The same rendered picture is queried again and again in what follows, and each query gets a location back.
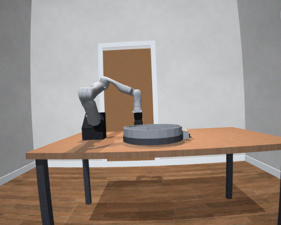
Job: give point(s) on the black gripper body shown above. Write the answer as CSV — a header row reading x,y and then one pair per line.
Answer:
x,y
138,115

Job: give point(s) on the grey round turntable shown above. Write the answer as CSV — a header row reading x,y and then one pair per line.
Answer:
x,y
154,134

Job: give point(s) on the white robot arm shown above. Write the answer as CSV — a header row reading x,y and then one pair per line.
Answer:
x,y
88,94

